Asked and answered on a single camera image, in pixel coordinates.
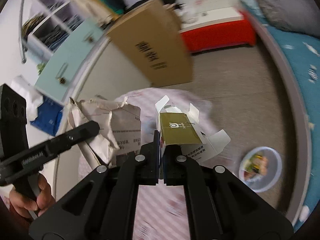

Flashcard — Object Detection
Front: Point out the red storage bench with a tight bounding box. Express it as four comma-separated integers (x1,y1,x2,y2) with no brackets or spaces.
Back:
180,7,256,53

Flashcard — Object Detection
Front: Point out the large cardboard box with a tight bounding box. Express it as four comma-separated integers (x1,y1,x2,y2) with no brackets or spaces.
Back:
107,0,193,87

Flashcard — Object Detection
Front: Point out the white cabinet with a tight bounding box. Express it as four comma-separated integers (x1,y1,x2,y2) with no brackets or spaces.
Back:
19,0,153,201

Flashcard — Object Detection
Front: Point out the pink checkered tablecloth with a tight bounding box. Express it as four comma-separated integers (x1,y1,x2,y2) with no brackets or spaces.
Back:
79,88,215,239

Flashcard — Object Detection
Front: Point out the teal bed mattress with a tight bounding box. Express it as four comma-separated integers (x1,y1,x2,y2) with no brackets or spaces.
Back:
239,0,319,231

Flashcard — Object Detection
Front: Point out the olive white carton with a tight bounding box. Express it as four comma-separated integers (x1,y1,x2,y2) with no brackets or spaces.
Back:
154,94,232,164

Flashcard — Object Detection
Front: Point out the white plastic bag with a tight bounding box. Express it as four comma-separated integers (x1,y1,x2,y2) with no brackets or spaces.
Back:
181,6,199,24

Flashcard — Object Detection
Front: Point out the blue bag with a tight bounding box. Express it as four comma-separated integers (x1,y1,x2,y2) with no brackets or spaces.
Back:
30,96,63,137

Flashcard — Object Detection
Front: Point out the left hand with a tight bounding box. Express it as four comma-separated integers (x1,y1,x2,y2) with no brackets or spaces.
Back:
9,174,55,218

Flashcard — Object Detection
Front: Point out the grey pillow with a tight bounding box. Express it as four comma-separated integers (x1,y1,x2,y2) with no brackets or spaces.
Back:
256,0,319,37

